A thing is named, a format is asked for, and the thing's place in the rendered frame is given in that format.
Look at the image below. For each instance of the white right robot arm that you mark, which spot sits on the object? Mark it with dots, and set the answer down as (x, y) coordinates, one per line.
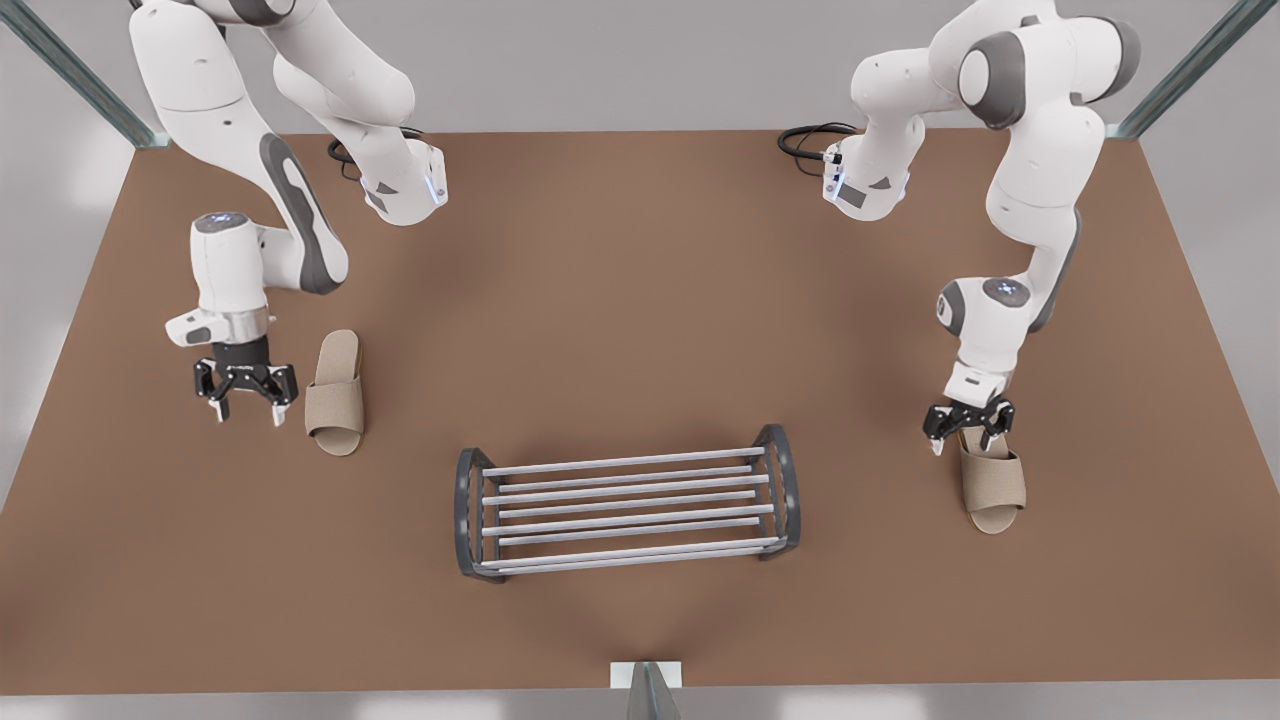
(230, 260)

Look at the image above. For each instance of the beige slipper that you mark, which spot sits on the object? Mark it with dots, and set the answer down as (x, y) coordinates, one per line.
(990, 482)
(335, 397)

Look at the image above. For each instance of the silver frame post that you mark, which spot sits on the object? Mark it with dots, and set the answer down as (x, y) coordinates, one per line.
(648, 690)
(1185, 70)
(80, 75)

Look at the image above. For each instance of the beige left slipper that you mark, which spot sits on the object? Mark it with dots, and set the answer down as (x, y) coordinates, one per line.
(990, 482)

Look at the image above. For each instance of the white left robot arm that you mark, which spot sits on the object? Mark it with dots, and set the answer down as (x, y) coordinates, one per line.
(1010, 200)

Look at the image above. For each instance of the beige right slipper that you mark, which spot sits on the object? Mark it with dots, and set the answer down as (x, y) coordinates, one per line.
(335, 397)

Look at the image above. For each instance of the grey metal shoe rack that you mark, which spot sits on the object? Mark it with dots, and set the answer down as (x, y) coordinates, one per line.
(625, 505)

